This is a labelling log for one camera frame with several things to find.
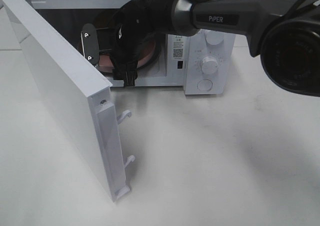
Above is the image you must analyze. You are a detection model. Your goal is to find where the white microwave door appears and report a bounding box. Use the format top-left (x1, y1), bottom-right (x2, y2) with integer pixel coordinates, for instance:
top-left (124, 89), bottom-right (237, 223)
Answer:
top-left (3, 0), bottom-right (135, 201)

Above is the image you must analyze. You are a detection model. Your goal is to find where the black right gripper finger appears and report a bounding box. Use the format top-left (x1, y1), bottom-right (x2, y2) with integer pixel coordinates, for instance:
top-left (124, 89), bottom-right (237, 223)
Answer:
top-left (111, 58), bottom-right (127, 81)
top-left (123, 60), bottom-right (138, 86)

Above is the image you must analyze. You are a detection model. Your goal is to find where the white microwave knob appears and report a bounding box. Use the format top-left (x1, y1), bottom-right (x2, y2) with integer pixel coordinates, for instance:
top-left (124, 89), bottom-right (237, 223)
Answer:
top-left (204, 31), bottom-right (224, 46)
top-left (201, 56), bottom-right (219, 75)

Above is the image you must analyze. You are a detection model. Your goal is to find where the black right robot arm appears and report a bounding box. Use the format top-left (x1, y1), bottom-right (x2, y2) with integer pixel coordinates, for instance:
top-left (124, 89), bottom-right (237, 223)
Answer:
top-left (97, 0), bottom-right (320, 97)

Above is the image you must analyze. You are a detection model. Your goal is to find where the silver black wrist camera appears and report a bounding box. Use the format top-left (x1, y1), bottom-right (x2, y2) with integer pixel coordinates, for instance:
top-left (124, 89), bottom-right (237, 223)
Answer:
top-left (81, 24), bottom-right (100, 67)

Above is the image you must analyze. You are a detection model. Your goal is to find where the burger with lettuce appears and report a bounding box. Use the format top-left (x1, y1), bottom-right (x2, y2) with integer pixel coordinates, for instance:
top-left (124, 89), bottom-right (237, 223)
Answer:
top-left (92, 9), bottom-right (118, 30)

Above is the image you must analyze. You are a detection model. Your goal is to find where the white warning label sticker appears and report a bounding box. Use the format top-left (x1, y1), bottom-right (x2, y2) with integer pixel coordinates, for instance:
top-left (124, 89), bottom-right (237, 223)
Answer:
top-left (172, 36), bottom-right (186, 59)

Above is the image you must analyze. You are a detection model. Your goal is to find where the round white door button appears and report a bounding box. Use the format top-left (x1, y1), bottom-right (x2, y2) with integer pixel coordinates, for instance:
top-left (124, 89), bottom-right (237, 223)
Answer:
top-left (197, 79), bottom-right (213, 92)

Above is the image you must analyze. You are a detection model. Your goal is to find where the glass microwave turntable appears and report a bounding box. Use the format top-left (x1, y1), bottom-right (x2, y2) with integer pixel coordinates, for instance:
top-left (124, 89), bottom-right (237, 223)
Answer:
top-left (99, 42), bottom-right (162, 76)

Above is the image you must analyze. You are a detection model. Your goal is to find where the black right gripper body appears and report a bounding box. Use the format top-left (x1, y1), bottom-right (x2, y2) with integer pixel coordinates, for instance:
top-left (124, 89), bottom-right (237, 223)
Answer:
top-left (97, 0), bottom-right (159, 63)

